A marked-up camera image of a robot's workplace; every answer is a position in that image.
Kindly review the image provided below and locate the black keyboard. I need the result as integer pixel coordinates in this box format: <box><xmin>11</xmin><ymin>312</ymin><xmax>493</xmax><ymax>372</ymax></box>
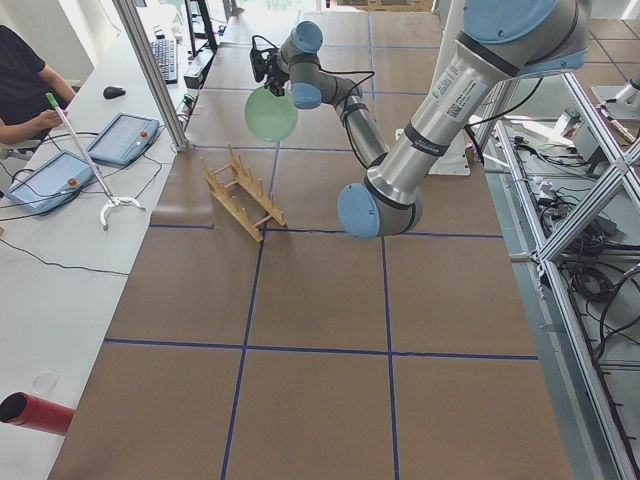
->
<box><xmin>149</xmin><ymin>38</ymin><xmax>178</xmax><ymax>84</ymax></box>

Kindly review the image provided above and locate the aluminium frame post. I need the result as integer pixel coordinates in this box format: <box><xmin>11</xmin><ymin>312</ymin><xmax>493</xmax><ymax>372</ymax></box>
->
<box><xmin>113</xmin><ymin>0</ymin><xmax>189</xmax><ymax>152</ymax></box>

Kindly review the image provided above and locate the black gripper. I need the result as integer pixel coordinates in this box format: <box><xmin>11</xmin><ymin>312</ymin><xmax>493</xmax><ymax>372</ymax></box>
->
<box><xmin>264</xmin><ymin>53</ymin><xmax>289</xmax><ymax>96</ymax></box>

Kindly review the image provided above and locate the far blue teach pendant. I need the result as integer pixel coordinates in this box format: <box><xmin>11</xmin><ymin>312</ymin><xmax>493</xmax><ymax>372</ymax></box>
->
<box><xmin>87</xmin><ymin>113</ymin><xmax>160</xmax><ymax>166</ymax></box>

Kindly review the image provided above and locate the blue teach pendant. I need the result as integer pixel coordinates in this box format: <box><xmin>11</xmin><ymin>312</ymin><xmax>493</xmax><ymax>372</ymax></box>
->
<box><xmin>87</xmin><ymin>113</ymin><xmax>160</xmax><ymax>166</ymax></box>
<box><xmin>6</xmin><ymin>150</ymin><xmax>94</xmax><ymax>214</ymax></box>

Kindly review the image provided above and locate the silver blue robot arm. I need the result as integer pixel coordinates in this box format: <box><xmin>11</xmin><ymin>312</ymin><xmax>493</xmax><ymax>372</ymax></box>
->
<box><xmin>250</xmin><ymin>1</ymin><xmax>592</xmax><ymax>239</ymax></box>

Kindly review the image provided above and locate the light green plate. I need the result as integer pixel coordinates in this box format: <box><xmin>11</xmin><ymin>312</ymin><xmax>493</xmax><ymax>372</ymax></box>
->
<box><xmin>244</xmin><ymin>86</ymin><xmax>298</xmax><ymax>143</ymax></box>

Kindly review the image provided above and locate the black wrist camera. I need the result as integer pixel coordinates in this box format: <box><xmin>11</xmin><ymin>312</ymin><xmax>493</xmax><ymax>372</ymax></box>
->
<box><xmin>250</xmin><ymin>35</ymin><xmax>267</xmax><ymax>83</ymax></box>

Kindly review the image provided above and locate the near blue teach pendant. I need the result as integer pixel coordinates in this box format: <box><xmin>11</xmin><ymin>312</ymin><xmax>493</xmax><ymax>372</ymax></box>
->
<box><xmin>6</xmin><ymin>150</ymin><xmax>94</xmax><ymax>214</ymax></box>

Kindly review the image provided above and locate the aluminium side frame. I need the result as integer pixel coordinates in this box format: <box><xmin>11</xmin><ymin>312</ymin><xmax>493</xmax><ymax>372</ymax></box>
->
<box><xmin>495</xmin><ymin>73</ymin><xmax>639</xmax><ymax>479</ymax></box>

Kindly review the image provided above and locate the wooden dish rack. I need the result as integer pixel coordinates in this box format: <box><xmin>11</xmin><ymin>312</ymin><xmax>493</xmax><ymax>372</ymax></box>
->
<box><xmin>201</xmin><ymin>145</ymin><xmax>288</xmax><ymax>243</ymax></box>

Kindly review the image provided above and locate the black computer mouse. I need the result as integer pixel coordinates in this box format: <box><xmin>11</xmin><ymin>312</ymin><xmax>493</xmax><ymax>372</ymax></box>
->
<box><xmin>103</xmin><ymin>86</ymin><xmax>126</xmax><ymax>100</ymax></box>

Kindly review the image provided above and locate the brown paper table cover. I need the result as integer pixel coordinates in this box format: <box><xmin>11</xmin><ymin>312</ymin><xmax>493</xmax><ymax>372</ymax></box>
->
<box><xmin>51</xmin><ymin>10</ymin><xmax>572</xmax><ymax>479</ymax></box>

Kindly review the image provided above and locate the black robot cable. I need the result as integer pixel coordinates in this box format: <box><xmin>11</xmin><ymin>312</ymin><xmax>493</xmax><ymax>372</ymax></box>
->
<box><xmin>319</xmin><ymin>64</ymin><xmax>386</xmax><ymax>169</ymax></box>

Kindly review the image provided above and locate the red cylinder tube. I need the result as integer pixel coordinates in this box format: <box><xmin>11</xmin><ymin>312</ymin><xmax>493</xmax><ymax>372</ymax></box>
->
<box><xmin>1</xmin><ymin>392</ymin><xmax>75</xmax><ymax>436</ymax></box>

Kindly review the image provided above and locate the white reacher grabber tool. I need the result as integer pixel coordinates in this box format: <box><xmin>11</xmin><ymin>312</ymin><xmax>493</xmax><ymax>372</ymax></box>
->
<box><xmin>45</xmin><ymin>92</ymin><xmax>146</xmax><ymax>231</ymax></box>

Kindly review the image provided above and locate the person in black shirt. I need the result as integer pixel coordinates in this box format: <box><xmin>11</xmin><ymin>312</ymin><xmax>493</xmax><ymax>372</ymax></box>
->
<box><xmin>1</xmin><ymin>25</ymin><xmax>75</xmax><ymax>145</ymax></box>

